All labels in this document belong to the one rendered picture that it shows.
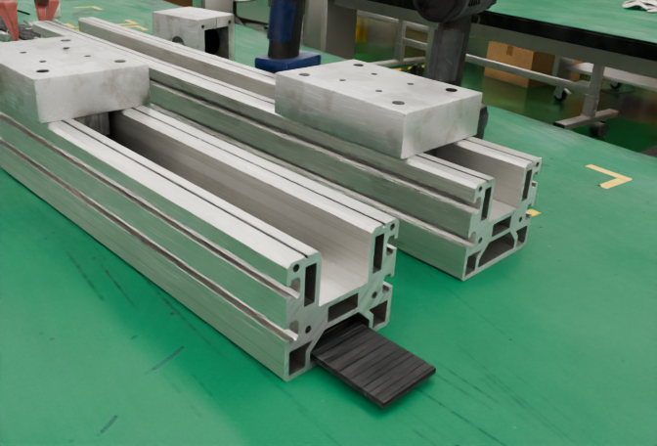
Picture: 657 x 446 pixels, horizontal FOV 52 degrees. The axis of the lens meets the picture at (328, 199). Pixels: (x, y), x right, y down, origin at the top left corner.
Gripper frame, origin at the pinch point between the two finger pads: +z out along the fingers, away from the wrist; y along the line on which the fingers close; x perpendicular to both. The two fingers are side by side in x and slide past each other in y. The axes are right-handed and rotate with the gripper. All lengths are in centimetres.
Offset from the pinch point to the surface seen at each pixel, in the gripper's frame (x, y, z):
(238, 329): -93, -26, 1
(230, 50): -30.4, 21.0, -0.3
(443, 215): -95, -7, -2
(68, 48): -56, -18, -10
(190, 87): -59, -7, -5
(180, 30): -28.5, 12.6, -4.1
